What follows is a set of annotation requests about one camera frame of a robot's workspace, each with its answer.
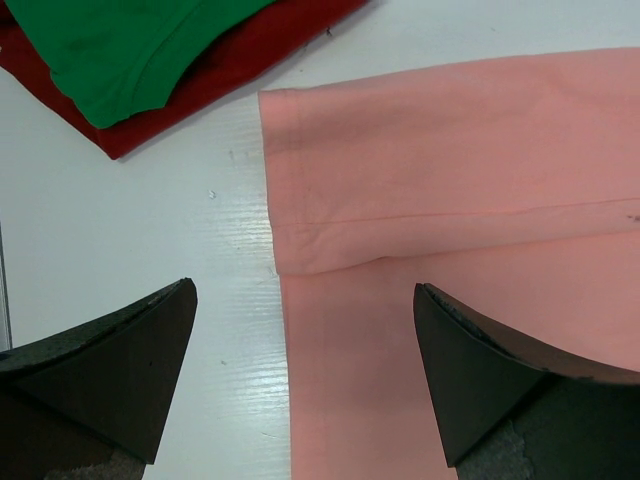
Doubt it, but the pink t shirt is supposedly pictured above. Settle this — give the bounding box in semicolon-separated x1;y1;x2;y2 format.
259;48;639;479

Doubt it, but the green folded t shirt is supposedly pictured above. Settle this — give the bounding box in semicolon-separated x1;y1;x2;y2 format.
7;0;268;129

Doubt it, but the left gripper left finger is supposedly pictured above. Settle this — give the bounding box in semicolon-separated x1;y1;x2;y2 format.
1;278;198;479

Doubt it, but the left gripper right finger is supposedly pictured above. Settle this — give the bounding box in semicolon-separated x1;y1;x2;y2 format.
413;284;639;479

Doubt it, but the red folded t shirt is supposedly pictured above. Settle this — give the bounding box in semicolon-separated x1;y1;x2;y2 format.
1;1;359;159

